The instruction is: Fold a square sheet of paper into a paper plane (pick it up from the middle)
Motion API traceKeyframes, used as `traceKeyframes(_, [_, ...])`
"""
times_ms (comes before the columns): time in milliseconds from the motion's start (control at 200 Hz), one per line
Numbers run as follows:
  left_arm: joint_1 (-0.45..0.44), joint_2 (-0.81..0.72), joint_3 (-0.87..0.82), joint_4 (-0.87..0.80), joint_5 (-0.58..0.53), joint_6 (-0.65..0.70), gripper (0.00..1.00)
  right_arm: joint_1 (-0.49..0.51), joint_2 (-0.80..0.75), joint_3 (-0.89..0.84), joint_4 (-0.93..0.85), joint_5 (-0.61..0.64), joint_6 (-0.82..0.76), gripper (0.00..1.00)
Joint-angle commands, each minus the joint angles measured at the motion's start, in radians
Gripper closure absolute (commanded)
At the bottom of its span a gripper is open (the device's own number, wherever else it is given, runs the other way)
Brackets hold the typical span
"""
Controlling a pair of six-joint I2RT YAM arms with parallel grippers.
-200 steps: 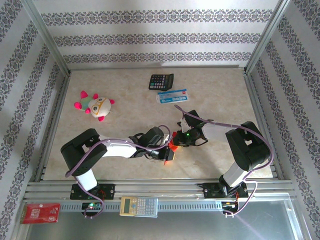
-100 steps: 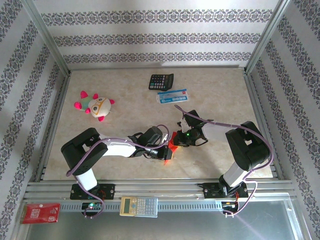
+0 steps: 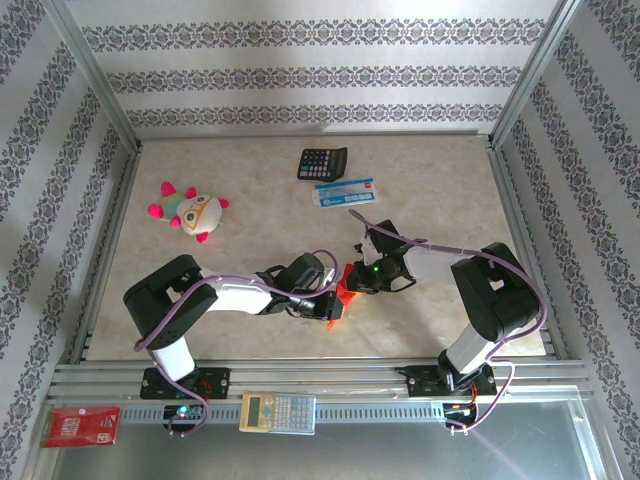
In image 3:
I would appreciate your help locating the grey metal sheet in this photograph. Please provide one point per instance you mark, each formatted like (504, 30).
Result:
(350, 455)

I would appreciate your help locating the aluminium frame post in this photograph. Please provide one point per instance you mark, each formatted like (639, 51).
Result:
(531, 75)
(96, 75)

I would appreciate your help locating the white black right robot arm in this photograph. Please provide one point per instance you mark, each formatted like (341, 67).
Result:
(430, 262)

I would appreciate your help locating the aluminium side rail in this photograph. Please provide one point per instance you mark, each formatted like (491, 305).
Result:
(522, 225)
(107, 250)

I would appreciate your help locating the thin aluminium edge rail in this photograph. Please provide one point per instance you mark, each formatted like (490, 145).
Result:
(310, 134)

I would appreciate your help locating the blue white flat packet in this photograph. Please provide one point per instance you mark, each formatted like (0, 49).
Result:
(345, 194)

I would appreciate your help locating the long aluminium mounting rail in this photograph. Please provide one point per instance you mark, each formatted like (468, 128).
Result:
(310, 372)

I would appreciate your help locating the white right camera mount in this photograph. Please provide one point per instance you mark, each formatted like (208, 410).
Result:
(367, 250)

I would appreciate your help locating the black desk calculator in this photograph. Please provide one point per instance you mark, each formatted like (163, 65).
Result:
(320, 164)

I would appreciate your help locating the small circuit board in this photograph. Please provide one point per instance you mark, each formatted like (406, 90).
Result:
(460, 410)
(182, 412)

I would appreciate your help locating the red cloth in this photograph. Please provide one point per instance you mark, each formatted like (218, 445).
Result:
(346, 289)

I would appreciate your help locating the beige grey scientific calculator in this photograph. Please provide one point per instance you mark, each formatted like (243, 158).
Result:
(277, 412)

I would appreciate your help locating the white pink plush toy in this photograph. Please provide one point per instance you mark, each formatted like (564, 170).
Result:
(197, 215)

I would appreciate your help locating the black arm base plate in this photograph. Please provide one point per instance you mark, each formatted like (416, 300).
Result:
(420, 382)
(220, 382)

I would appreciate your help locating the red flat packet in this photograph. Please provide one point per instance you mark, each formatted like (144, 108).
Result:
(80, 427)

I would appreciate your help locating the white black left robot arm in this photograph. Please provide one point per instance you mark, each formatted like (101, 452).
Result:
(240, 297)

